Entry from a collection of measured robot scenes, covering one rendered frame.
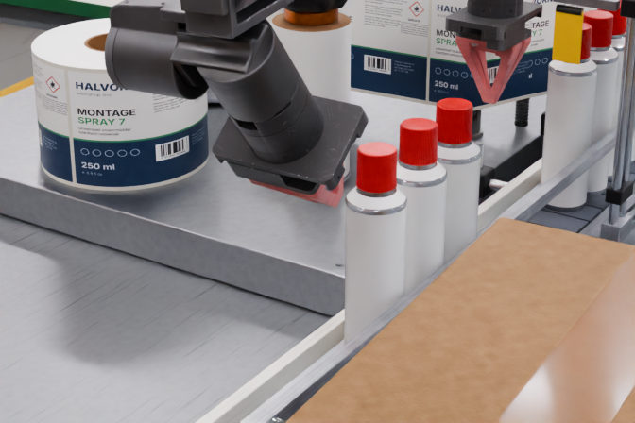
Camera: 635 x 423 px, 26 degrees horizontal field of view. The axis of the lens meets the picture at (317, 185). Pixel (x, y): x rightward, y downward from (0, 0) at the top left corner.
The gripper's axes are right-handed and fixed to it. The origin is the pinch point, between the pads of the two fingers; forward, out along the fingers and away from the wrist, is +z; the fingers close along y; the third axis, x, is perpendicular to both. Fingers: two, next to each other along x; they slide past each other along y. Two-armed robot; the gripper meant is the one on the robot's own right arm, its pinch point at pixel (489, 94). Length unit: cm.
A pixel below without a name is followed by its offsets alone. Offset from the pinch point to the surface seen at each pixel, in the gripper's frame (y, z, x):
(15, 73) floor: -196, 101, -267
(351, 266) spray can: 36.2, 3.7, 4.9
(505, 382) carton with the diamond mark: 67, -10, 33
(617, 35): -17.0, -3.4, 7.2
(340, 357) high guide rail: 46.2, 5.9, 10.0
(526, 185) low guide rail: -4.4, 11.2, 3.0
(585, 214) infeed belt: -6.0, 13.8, 9.4
